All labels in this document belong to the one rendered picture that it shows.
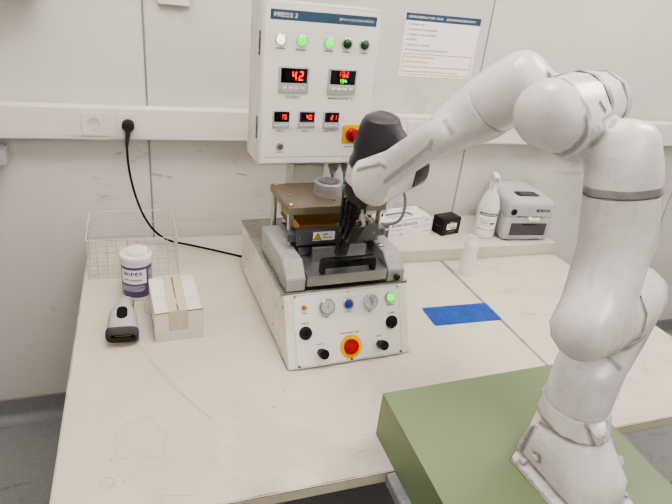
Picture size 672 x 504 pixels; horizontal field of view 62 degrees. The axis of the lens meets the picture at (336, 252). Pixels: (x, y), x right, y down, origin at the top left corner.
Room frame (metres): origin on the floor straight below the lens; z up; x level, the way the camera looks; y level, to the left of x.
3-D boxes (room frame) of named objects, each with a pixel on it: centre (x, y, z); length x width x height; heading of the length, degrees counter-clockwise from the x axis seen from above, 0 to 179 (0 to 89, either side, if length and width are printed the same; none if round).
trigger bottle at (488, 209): (2.01, -0.56, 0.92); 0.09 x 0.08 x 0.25; 175
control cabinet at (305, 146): (1.58, 0.11, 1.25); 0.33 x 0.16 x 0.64; 114
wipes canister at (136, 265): (1.38, 0.56, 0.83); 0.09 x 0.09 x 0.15
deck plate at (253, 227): (1.45, 0.05, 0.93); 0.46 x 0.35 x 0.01; 24
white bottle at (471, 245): (1.75, -0.46, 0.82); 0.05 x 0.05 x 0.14
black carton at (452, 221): (2.00, -0.41, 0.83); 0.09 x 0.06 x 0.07; 124
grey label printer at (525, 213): (2.10, -0.69, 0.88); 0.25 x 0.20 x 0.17; 15
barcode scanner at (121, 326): (1.22, 0.54, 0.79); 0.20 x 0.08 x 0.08; 21
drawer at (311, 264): (1.38, 0.02, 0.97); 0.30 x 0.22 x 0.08; 24
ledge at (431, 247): (2.00, -0.41, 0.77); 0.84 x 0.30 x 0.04; 111
